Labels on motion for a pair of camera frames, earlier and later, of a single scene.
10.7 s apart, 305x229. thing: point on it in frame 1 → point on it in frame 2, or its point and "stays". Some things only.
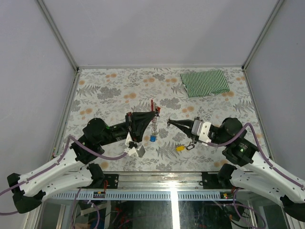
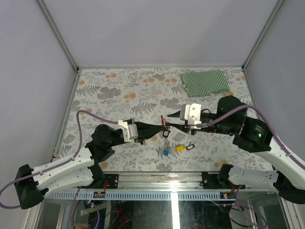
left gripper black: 137,123 → 146,130
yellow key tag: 179,148 stays
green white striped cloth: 205,83 stays
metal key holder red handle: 154,107 → 166,141
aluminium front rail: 159,181 stays
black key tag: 189,147 stays
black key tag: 169,121 → 166,136
